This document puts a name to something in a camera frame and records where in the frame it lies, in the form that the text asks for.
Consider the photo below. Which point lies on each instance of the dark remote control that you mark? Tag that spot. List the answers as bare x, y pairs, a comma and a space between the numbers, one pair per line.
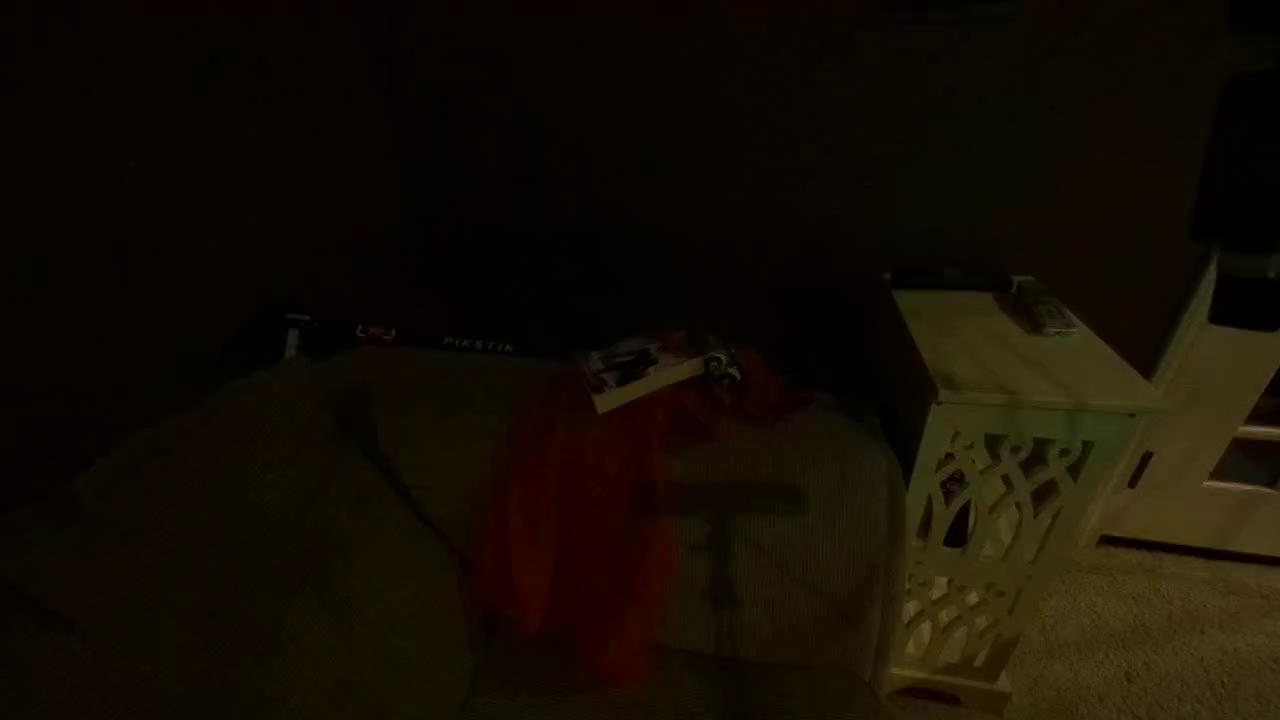
1043, 308

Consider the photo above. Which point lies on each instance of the book on sofa arm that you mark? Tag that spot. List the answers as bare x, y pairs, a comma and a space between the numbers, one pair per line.
635, 370

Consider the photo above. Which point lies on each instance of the red blanket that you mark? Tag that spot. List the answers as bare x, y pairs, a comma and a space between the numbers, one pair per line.
579, 535

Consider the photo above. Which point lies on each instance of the grey sofa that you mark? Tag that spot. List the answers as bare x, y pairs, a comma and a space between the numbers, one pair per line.
303, 550

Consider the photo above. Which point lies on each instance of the white lattice side table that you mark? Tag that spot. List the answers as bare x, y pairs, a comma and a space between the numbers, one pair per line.
1009, 443

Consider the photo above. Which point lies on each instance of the white shelf unit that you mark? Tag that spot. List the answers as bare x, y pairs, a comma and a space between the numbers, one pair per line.
1210, 379

